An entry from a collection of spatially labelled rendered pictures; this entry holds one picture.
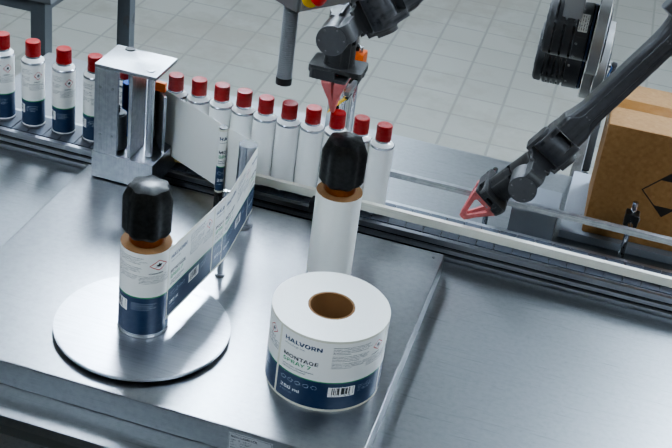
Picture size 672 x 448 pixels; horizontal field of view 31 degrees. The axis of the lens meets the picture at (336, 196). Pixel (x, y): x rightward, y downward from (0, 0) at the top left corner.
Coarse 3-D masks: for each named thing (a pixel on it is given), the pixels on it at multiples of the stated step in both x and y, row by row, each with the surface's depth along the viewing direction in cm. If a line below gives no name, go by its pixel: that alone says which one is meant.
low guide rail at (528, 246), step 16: (256, 176) 258; (304, 192) 257; (368, 208) 254; (384, 208) 253; (432, 224) 251; (448, 224) 250; (496, 240) 249; (512, 240) 248; (560, 256) 246; (576, 256) 245; (624, 272) 244; (640, 272) 243
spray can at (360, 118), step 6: (360, 114) 251; (354, 120) 250; (360, 120) 249; (366, 120) 249; (354, 126) 250; (360, 126) 249; (366, 126) 250; (354, 132) 251; (360, 132) 250; (366, 132) 250; (366, 138) 251; (366, 144) 251; (360, 186) 256
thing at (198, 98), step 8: (192, 80) 256; (200, 80) 256; (192, 88) 257; (200, 88) 256; (192, 96) 257; (200, 96) 257; (208, 96) 259; (192, 104) 257; (200, 104) 257; (208, 104) 258; (208, 112) 260
